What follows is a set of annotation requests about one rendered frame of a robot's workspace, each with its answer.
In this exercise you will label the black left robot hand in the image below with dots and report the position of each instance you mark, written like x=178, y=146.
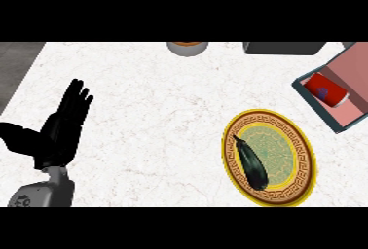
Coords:
x=59, y=136

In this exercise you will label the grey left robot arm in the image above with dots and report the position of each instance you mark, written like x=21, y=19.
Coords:
x=48, y=191

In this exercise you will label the yellow patterned oval plate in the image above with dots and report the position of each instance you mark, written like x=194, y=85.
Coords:
x=275, y=152

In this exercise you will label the red can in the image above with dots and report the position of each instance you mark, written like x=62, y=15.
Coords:
x=326, y=90

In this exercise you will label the teal box with pink inside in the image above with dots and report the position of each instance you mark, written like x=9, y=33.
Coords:
x=348, y=84

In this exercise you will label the grey round pot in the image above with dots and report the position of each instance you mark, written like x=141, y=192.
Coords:
x=188, y=49

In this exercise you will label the dark eggplant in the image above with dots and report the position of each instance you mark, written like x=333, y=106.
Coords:
x=252, y=162

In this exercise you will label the dark grey flat appliance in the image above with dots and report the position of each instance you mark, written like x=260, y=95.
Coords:
x=283, y=47

